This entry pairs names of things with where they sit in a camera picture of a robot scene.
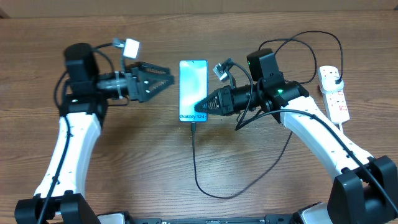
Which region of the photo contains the white power extension strip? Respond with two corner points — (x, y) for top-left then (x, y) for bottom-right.
(318, 65), (350, 126)

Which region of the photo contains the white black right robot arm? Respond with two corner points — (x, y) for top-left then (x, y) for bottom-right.
(195, 49), (397, 223)

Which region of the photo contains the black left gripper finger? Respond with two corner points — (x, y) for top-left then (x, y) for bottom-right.
(139, 73), (174, 102)
(137, 62), (170, 75)

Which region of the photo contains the white charger plug adapter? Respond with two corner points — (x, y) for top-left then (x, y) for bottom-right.
(319, 77), (345, 94)

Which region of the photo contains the black USB charging cable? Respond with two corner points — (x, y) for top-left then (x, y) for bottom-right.
(190, 30), (345, 200)

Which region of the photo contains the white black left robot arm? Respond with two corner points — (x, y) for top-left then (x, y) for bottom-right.
(14, 43), (174, 224)

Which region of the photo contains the blue Galaxy S24 smartphone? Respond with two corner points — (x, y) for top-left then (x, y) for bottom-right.
(178, 59), (208, 123)

